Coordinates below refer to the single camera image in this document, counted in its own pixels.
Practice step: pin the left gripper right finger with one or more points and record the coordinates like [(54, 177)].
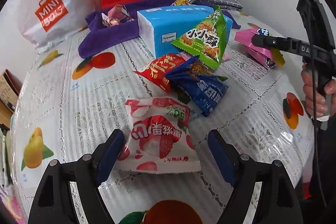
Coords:
[(278, 202)]

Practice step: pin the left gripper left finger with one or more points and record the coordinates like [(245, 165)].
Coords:
[(53, 199)]

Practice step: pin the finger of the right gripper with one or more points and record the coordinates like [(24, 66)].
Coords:
[(291, 45)]

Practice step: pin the pink yellow snack bag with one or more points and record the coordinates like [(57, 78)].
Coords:
[(267, 58)]

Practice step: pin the green triangular snack bag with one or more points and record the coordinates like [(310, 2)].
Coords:
[(207, 40)]

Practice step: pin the blue cookie snack bag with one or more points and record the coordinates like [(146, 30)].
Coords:
[(202, 87)]

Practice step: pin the yellow triangular snack bag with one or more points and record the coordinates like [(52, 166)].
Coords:
[(180, 3)]

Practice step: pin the strawberry white snack bag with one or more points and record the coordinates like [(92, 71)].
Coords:
[(159, 141)]

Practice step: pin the red gold snack pack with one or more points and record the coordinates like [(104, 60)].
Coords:
[(156, 70)]

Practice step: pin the pink panda snack pack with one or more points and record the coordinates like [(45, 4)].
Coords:
[(115, 16)]

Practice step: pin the person's right hand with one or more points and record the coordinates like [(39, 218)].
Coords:
[(320, 101)]

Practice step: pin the pink moon print cloth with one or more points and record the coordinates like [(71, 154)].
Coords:
[(10, 202)]

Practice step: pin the pink peach snack pack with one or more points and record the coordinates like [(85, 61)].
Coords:
[(226, 57)]

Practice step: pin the patterned book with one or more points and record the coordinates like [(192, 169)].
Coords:
[(10, 87)]

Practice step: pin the blue tissue pack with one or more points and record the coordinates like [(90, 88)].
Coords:
[(158, 27)]

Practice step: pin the purple towel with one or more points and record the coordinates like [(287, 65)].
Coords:
[(101, 38)]

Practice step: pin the white Miniso plastic bag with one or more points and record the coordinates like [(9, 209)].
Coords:
[(46, 23)]

